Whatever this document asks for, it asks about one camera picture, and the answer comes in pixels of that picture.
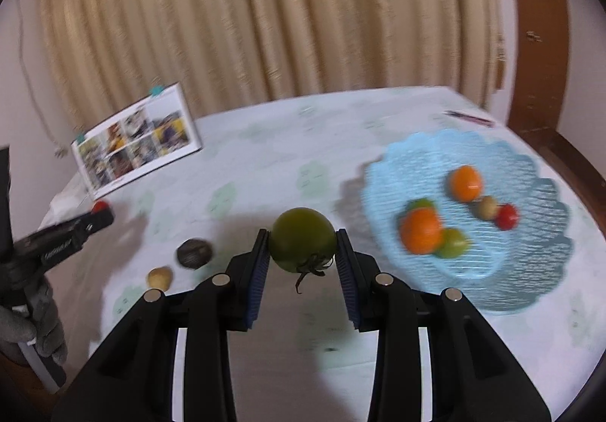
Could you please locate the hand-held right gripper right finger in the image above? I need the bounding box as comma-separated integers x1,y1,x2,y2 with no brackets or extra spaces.
335,228,552,422

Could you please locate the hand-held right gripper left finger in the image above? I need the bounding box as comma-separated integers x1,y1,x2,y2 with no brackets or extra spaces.
50,228,272,422

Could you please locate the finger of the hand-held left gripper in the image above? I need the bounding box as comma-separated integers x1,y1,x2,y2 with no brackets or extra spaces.
71,208,115,244

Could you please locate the large green tomato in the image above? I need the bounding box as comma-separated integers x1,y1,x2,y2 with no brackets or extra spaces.
269,207,338,295

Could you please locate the large orange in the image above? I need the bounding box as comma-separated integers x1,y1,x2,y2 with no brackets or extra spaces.
400,208,443,255

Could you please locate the oval green tomato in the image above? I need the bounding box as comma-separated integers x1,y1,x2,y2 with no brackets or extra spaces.
436,228,470,259

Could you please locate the small orange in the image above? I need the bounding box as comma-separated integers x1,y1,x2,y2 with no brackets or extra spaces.
450,165,484,202

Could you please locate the brown round fruit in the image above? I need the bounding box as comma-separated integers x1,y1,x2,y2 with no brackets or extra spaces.
476,196,499,220
147,266,173,291

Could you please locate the light blue plastic basket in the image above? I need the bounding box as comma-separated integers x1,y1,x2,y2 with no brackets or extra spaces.
362,129,575,316

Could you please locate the person's left hand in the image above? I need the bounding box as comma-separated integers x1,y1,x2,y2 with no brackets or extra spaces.
0,269,68,365

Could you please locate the dark wrinkled fruit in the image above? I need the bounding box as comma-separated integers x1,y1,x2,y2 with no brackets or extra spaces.
176,237,212,269

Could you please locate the photo collage board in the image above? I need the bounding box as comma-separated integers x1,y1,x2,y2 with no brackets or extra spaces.
71,81,203,195

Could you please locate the white printed tablecloth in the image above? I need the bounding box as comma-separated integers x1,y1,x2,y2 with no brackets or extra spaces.
40,86,602,422

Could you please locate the pen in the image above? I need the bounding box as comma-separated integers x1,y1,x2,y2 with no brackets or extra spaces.
442,111,494,126

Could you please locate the beige curtain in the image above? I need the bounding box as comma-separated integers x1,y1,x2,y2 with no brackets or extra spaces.
38,0,503,120

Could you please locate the wooden door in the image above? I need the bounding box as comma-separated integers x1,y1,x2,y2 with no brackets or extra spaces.
502,0,606,177

